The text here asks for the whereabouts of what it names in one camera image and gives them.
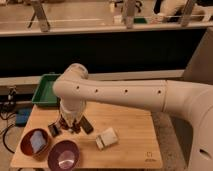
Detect black cables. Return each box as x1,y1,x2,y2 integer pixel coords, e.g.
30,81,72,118
0,86,21,154

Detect small dark block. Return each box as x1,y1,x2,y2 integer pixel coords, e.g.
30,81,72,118
48,124,60,137

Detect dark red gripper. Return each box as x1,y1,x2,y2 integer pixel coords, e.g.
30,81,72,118
59,117,81,133

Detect white paper cup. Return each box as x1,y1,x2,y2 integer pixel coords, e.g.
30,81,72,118
95,127,118,150

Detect black rectangular block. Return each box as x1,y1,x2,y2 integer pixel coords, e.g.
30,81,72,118
81,116,94,134

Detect brown bowl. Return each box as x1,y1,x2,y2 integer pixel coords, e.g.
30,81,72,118
20,128,50,157

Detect blue box on floor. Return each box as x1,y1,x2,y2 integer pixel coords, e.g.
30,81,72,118
15,108,32,127

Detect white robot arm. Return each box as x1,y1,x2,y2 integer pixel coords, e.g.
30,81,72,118
53,63,213,171

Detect green plastic tray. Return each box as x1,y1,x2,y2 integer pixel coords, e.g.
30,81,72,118
32,74,59,107

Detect purple bowl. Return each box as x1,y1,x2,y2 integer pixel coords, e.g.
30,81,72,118
47,140,79,171

